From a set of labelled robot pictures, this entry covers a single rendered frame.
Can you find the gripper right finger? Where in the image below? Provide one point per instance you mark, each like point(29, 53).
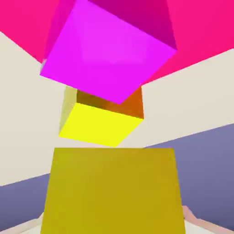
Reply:
point(197, 225)

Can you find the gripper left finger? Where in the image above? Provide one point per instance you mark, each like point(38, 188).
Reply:
point(27, 227)

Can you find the small yellow cube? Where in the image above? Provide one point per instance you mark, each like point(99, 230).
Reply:
point(100, 124)
point(113, 192)

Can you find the small magenta cube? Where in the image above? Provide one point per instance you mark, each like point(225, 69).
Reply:
point(109, 54)

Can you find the large pink box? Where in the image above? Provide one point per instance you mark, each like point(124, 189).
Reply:
point(201, 27)

